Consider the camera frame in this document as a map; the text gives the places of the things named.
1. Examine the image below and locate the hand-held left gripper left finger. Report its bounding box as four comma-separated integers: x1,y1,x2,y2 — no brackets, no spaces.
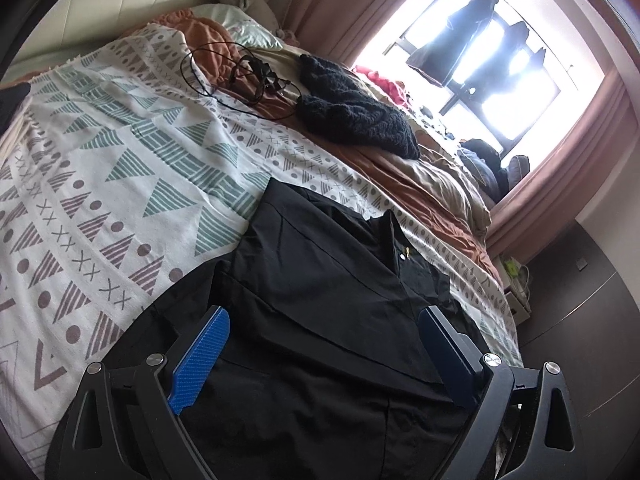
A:
45,305,231,480

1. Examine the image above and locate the dark cloth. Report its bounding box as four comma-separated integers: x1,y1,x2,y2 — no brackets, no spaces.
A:
0,82,32,132

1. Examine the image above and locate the grey cushion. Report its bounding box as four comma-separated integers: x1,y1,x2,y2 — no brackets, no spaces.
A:
506,154,530,187

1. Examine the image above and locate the light green pillow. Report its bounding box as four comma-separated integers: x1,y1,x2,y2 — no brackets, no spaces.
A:
191,3,285,54

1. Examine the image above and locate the black tangled cable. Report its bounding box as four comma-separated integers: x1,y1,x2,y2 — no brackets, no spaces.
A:
181,42,304,121

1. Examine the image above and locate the orange bed sheet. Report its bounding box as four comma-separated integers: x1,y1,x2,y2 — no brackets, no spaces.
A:
147,9,501,281

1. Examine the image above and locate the window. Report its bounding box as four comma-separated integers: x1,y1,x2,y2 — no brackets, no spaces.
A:
352,0,608,157

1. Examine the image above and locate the white power strip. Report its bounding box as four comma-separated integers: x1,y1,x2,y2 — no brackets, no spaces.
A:
499,255,532,323

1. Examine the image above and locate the black shirt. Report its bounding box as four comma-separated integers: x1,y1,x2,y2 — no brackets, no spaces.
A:
97,177,506,480

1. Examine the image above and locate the beige duvet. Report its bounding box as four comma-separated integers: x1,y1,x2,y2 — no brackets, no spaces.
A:
395,147,493,236

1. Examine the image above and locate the pink curtain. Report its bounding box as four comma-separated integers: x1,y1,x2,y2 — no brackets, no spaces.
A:
484,0,640,263
279,0,453,63

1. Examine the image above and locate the black knitted sweater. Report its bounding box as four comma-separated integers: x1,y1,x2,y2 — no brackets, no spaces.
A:
297,53,422,159

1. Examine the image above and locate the dark hanging jacket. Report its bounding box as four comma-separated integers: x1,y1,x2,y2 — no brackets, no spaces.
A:
406,0,501,87

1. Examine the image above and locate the red cloth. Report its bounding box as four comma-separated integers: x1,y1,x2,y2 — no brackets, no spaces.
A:
352,64,417,107

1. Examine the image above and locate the white patterned blanket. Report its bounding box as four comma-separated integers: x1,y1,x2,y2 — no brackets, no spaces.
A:
0,25,524,480

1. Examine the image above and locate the dark hanging garment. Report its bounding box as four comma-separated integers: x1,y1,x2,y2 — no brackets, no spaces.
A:
467,20,532,107

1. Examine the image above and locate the dark blue cushion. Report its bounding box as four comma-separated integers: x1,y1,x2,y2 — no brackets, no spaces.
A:
457,138,507,202

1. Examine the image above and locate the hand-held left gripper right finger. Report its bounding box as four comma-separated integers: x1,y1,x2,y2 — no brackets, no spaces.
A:
419,305,588,480

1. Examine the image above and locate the dark wardrobe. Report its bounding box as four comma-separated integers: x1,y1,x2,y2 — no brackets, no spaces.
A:
517,217,640,413

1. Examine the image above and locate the white padded headboard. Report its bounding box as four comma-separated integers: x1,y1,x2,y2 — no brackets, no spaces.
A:
0,0,281,78

